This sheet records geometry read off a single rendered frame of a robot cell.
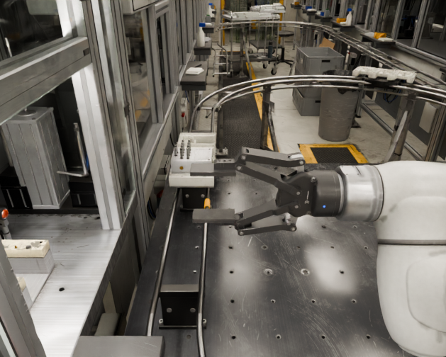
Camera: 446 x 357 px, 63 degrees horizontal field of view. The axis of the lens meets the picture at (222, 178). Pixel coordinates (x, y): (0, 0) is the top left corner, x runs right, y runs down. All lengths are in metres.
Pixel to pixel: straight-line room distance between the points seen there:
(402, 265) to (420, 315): 0.07
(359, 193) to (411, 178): 0.08
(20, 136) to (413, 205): 0.78
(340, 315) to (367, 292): 0.12
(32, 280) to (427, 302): 0.68
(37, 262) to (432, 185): 0.70
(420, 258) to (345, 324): 0.45
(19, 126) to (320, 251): 0.89
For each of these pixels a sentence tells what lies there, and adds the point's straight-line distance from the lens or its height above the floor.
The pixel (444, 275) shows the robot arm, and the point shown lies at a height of 1.08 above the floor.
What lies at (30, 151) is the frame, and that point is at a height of 1.08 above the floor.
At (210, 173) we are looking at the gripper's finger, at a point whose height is 1.17.
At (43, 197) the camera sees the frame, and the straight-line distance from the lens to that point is 0.98.
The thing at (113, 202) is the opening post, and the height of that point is 0.98.
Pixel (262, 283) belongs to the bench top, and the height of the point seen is 0.68.
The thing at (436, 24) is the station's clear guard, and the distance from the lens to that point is 3.27.
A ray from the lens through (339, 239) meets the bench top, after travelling 1.25.
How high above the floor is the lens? 1.43
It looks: 29 degrees down
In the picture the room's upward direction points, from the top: straight up
